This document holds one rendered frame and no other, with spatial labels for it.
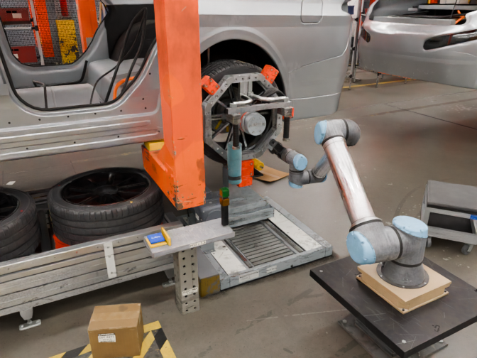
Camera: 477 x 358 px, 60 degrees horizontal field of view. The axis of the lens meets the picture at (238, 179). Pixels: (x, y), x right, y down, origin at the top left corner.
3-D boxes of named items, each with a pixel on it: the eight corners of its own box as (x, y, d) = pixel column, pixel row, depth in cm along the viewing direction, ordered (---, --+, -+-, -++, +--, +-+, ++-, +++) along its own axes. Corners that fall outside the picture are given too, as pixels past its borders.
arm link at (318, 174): (365, 112, 210) (319, 170, 271) (343, 114, 207) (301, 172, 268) (372, 132, 206) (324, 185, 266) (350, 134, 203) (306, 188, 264)
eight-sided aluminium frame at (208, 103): (275, 150, 285) (279, 69, 263) (281, 153, 279) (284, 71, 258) (202, 164, 262) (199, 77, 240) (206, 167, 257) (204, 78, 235)
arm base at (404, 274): (433, 276, 189) (436, 258, 186) (406, 291, 180) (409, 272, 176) (398, 257, 204) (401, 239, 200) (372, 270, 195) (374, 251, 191)
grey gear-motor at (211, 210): (204, 221, 296) (202, 176, 282) (229, 250, 261) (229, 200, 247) (179, 226, 288) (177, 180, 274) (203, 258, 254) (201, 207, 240)
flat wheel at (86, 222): (130, 189, 300) (126, 158, 291) (185, 221, 257) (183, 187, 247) (36, 220, 258) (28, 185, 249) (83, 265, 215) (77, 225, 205)
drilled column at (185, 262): (193, 298, 231) (189, 234, 214) (199, 310, 223) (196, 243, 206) (176, 304, 227) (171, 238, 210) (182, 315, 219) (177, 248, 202)
